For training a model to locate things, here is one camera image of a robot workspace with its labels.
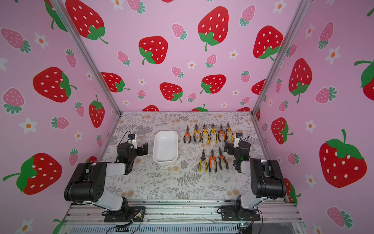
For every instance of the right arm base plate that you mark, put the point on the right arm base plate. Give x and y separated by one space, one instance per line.
237 213

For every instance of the orange black Greener pliers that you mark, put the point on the orange black Greener pliers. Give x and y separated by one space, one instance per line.
222 134

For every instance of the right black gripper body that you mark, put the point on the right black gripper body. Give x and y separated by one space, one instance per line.
231 147

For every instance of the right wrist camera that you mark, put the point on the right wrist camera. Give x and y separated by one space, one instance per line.
237 140

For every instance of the orange black long-nose pliers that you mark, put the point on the orange black long-nose pliers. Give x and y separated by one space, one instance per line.
222 158

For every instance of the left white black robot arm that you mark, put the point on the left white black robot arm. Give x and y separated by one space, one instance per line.
87 184

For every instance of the yellow grey needle-nose pliers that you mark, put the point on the yellow grey needle-nose pliers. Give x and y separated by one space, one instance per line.
203 162

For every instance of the yellow black combination pliers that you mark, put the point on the yellow black combination pliers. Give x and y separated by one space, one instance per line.
229 133

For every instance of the yellow black flat-nose pliers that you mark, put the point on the yellow black flat-nose pliers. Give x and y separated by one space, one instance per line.
213 134

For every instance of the white plastic storage box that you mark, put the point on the white plastic storage box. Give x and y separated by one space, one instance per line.
165 149

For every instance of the yellow striped needle-nose pliers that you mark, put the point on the yellow striped needle-nose pliers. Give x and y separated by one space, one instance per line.
205 135

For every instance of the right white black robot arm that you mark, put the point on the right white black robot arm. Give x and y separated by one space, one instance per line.
267 181

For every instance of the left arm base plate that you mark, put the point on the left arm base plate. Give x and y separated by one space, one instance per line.
131 214

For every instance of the yellow black diagonal pliers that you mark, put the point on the yellow black diagonal pliers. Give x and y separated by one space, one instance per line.
197 136

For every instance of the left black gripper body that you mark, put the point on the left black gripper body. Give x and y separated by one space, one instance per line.
134 153

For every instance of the small orange black pliers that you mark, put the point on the small orange black pliers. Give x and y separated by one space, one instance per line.
187 136

